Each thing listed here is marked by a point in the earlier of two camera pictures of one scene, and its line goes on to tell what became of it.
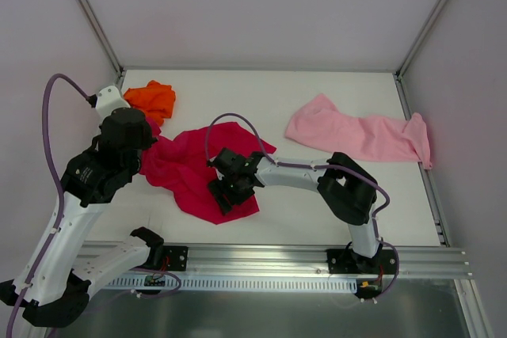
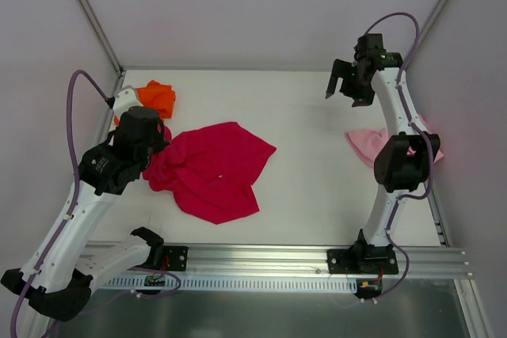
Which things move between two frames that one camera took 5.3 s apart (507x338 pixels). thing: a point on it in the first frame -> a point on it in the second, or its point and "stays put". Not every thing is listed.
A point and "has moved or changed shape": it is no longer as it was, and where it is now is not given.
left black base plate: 177,257 stays put
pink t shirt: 322,127 has moved or changed shape
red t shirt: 184,163 stays put
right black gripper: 228,180 -> 352,80
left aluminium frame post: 92,15 stays put
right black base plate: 346,261 stays put
